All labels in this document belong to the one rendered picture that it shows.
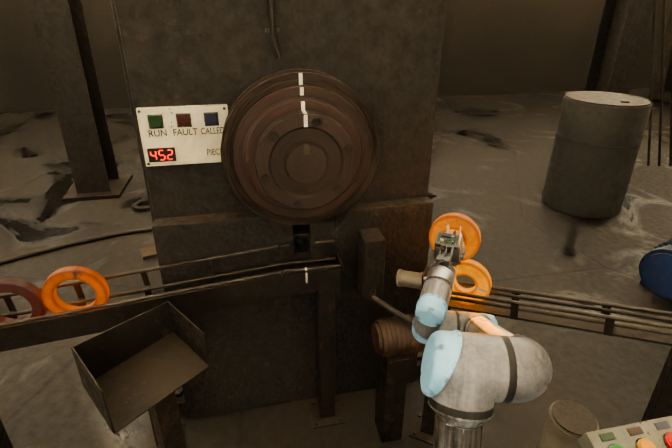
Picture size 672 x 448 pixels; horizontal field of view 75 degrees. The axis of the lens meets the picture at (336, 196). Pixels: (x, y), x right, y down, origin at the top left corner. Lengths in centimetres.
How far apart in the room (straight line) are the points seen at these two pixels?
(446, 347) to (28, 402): 190
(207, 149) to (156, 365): 64
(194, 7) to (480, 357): 113
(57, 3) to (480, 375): 370
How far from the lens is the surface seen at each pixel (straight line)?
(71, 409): 226
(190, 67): 139
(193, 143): 142
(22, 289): 162
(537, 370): 88
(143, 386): 135
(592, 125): 367
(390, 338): 153
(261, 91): 124
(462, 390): 85
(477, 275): 144
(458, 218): 137
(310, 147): 119
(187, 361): 137
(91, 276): 155
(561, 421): 142
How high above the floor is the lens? 152
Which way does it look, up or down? 24 degrees down
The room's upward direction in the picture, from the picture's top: straight up
